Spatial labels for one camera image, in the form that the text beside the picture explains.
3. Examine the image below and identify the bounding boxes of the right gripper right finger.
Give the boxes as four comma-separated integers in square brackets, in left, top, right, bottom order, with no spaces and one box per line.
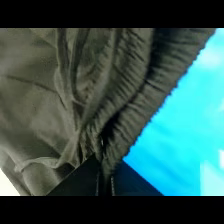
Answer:
[110,159,164,197]

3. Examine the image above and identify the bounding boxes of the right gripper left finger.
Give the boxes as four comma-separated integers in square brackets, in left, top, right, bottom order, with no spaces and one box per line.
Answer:
[46,153,102,197]

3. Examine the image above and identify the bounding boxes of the dark grey pants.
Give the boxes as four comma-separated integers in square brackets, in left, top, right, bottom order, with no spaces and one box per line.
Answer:
[0,27,217,197]

